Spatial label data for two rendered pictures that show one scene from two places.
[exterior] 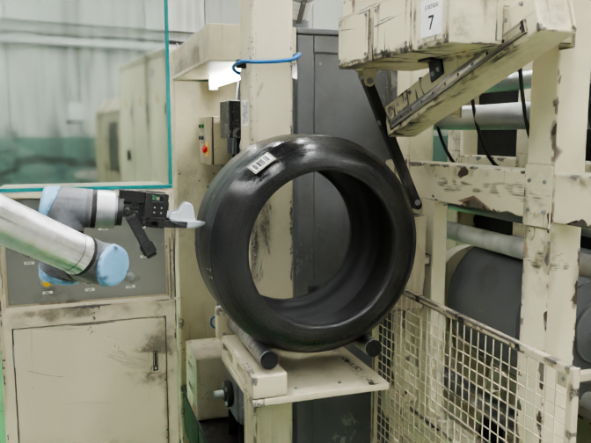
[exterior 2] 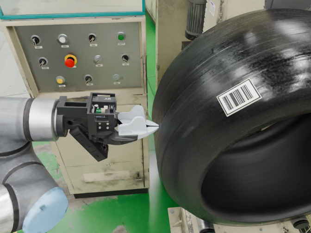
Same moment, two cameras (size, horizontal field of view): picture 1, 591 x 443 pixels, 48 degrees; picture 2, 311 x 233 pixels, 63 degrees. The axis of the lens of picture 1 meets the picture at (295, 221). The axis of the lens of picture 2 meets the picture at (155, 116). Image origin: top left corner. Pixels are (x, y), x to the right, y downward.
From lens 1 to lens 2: 1.22 m
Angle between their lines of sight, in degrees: 36
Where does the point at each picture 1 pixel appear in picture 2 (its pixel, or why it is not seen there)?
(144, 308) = (126, 99)
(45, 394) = (71, 139)
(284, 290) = not seen: hidden behind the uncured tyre
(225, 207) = (180, 140)
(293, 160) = (287, 97)
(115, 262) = (46, 217)
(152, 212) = (97, 126)
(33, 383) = not seen: hidden behind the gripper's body
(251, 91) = not seen: outside the picture
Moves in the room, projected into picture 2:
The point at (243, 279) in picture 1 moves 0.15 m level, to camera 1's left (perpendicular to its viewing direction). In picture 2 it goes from (192, 199) to (128, 186)
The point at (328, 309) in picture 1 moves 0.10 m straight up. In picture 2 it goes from (261, 153) to (270, 133)
